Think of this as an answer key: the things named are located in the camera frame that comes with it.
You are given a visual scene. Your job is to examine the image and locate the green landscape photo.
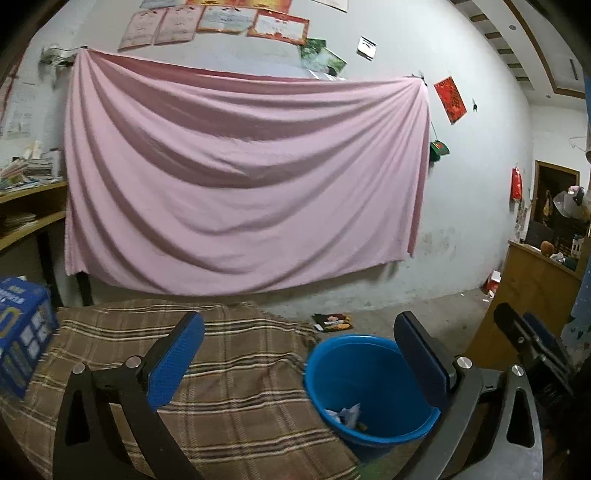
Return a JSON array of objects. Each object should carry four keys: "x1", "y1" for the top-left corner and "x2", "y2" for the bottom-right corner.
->
[
  {"x1": 311, "y1": 47, "x2": 348, "y2": 77},
  {"x1": 299, "y1": 38, "x2": 327, "y2": 63}
]

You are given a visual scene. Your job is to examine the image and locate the clear plastic bag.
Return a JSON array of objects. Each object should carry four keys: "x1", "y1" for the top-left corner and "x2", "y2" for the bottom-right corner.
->
[{"x1": 553, "y1": 185, "x2": 587, "y2": 217}]

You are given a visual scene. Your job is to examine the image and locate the dark wooden door frame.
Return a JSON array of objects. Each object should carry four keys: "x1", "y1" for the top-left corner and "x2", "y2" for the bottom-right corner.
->
[{"x1": 531, "y1": 159, "x2": 581, "y2": 245}]

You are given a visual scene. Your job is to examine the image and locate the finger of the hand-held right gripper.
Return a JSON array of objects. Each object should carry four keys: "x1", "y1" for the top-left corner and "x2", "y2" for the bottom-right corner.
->
[
  {"x1": 493, "y1": 302, "x2": 572, "y2": 371},
  {"x1": 523, "y1": 311, "x2": 576, "y2": 366}
]

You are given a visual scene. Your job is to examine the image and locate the books inside shelf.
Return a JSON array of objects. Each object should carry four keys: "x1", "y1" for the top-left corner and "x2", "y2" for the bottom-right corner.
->
[{"x1": 2, "y1": 212, "x2": 40, "y2": 232}]

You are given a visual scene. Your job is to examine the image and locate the stack of books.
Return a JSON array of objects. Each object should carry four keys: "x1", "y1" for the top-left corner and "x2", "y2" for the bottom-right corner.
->
[{"x1": 0, "y1": 141, "x2": 63, "y2": 191}]

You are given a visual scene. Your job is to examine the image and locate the blue plastic bucket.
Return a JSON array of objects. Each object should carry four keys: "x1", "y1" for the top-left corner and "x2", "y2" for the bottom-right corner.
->
[{"x1": 303, "y1": 335, "x2": 441, "y2": 462}]

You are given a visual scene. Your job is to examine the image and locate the group of wall certificates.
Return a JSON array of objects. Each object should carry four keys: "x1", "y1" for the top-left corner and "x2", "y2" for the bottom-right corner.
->
[{"x1": 117, "y1": 0, "x2": 348, "y2": 51}]

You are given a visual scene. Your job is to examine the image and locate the dark snack packet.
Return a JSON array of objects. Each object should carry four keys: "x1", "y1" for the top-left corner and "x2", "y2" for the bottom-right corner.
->
[{"x1": 311, "y1": 313, "x2": 354, "y2": 332}]

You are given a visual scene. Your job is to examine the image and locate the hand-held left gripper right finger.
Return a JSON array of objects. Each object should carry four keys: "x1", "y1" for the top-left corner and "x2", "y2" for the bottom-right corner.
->
[{"x1": 393, "y1": 311, "x2": 544, "y2": 480}]

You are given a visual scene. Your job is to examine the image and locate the wooden cabinet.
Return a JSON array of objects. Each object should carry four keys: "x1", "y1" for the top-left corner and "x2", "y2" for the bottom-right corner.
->
[{"x1": 464, "y1": 240, "x2": 585, "y2": 370}]

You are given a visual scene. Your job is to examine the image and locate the blue cardboard box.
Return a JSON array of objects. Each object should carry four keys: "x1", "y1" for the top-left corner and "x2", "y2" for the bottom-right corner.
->
[{"x1": 0, "y1": 276, "x2": 60, "y2": 400}]

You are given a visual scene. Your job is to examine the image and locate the brown plaid blanket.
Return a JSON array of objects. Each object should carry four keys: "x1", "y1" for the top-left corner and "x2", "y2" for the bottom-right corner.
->
[{"x1": 0, "y1": 300, "x2": 361, "y2": 480}]

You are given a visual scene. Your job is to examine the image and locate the pink hanging sheet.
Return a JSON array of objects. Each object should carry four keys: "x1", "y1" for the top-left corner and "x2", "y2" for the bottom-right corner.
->
[{"x1": 64, "y1": 47, "x2": 432, "y2": 294}]

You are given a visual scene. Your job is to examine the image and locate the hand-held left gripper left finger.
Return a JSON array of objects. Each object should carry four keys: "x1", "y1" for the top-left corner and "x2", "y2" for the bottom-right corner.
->
[{"x1": 52, "y1": 311, "x2": 206, "y2": 480}]

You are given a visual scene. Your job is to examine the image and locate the white paper wall notice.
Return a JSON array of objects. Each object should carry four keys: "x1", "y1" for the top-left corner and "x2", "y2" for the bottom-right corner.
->
[{"x1": 0, "y1": 78, "x2": 38, "y2": 139}]

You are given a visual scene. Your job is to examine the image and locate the wooden wall shelf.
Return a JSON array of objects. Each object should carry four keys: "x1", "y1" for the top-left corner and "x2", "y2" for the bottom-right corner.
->
[{"x1": 0, "y1": 180, "x2": 93, "y2": 308}]

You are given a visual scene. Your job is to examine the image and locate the metal wall rack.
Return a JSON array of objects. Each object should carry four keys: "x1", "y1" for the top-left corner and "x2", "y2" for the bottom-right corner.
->
[{"x1": 39, "y1": 45, "x2": 77, "y2": 68}]

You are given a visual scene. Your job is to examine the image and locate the blue star-print curtain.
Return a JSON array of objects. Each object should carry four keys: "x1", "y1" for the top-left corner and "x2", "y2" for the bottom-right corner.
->
[{"x1": 566, "y1": 69, "x2": 591, "y2": 377}]

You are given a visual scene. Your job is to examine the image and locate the red wall poster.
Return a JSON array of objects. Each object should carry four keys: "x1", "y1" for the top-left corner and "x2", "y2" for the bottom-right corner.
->
[{"x1": 433, "y1": 76, "x2": 467, "y2": 125}]

